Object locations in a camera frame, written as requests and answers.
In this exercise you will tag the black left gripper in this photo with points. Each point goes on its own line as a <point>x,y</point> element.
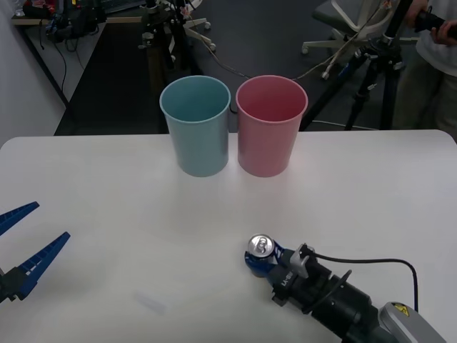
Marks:
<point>5,286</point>

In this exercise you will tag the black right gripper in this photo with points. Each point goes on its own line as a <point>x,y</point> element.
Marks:
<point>289,284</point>

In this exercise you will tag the blue drink can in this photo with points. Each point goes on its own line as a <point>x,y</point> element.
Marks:
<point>261,246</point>

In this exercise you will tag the silver-grey and black right arm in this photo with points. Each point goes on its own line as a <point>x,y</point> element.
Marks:
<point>357,307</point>

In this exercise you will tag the person's hand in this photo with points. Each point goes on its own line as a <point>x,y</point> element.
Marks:
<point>446,33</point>

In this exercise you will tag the pink plastic bin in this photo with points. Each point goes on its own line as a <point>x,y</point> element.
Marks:
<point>268,143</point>

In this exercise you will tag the pale blue plastic bin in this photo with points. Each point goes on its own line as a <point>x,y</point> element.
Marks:
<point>197,139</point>

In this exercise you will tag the wooden-edged work desk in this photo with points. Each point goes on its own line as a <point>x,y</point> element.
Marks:
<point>43,43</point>

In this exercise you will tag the large black tripod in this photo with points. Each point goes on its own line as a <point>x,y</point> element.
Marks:
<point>387,82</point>

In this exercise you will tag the person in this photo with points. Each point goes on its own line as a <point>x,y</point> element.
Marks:
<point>428,89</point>

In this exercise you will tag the black stand with knobs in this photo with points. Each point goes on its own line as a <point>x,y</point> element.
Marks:
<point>168,39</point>

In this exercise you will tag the white office chair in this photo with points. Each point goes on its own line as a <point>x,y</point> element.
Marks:
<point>351,18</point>

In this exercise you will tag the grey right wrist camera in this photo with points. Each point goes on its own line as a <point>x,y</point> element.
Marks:
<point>301,260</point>

